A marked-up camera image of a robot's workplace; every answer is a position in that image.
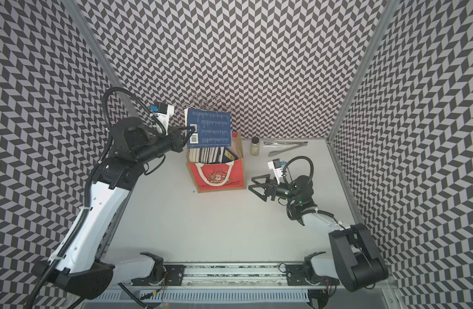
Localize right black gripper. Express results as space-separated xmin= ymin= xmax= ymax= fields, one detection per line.
xmin=249 ymin=173 xmax=300 ymax=202

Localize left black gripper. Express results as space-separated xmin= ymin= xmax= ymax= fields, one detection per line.
xmin=135 ymin=126 xmax=195 ymax=166

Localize blue book barcode back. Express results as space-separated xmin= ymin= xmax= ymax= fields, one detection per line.
xmin=184 ymin=108 xmax=232 ymax=148

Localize yellow book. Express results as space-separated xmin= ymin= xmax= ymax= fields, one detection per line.
xmin=188 ymin=148 xmax=201 ymax=163

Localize red burlap canvas bag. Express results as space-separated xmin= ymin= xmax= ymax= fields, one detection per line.
xmin=186 ymin=133 xmax=246 ymax=193

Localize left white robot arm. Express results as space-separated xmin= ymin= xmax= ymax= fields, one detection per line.
xmin=25 ymin=87 xmax=195 ymax=308

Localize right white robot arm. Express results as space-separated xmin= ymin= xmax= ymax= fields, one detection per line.
xmin=248 ymin=156 xmax=389 ymax=292

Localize small glass jar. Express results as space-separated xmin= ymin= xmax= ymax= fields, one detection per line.
xmin=249 ymin=136 xmax=260 ymax=156

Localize metal tongs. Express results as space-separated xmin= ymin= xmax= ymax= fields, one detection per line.
xmin=264 ymin=141 xmax=308 ymax=157

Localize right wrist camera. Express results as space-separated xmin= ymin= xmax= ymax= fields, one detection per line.
xmin=267 ymin=158 xmax=286 ymax=185

